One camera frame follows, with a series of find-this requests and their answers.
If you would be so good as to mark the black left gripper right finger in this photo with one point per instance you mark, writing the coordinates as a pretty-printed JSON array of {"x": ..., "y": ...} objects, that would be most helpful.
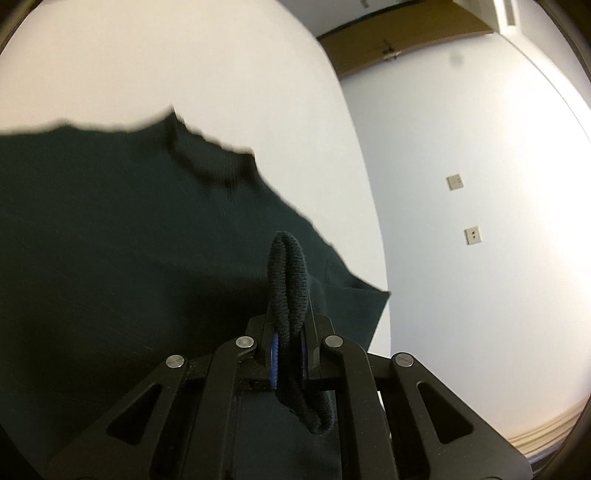
[{"x": 396, "y": 420}]

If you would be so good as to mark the lower white wall socket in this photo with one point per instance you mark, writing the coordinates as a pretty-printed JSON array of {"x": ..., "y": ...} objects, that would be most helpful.
[{"x": 473, "y": 235}]

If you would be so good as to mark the upper white wall switch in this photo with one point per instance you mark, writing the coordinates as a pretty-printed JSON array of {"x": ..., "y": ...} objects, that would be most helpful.
[{"x": 455, "y": 182}]

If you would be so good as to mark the white bed sheet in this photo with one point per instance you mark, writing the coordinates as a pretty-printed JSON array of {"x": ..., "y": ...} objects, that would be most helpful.
[{"x": 245, "y": 75}]

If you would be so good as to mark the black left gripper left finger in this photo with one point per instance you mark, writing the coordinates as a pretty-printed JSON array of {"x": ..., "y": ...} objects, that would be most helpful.
[{"x": 180, "y": 422}]

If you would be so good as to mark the brown wooden door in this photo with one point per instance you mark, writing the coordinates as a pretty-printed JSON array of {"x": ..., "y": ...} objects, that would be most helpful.
[{"x": 399, "y": 30}]

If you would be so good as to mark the dark green knit garment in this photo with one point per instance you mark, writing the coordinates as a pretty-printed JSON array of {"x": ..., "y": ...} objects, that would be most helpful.
[{"x": 119, "y": 249}]

